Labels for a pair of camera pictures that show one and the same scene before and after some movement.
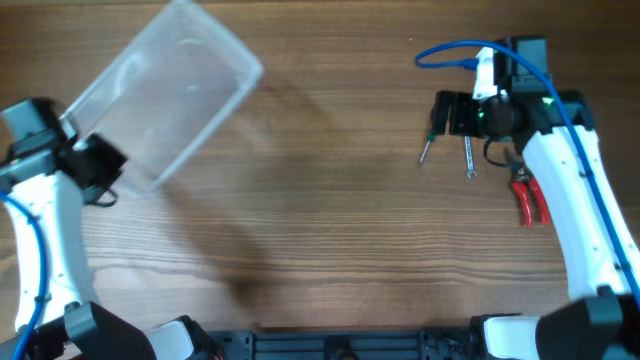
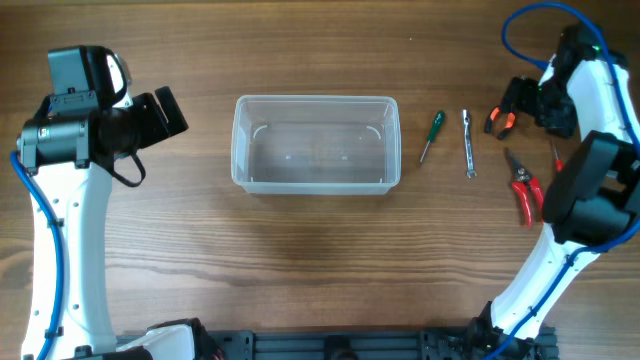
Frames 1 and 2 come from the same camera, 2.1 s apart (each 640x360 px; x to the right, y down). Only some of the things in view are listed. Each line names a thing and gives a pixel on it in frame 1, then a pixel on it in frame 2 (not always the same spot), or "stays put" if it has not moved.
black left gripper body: (100, 163) to (151, 120)
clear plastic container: (167, 95) to (315, 144)
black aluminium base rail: (376, 344) stays put
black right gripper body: (461, 114) to (520, 100)
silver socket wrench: (469, 158) stays put
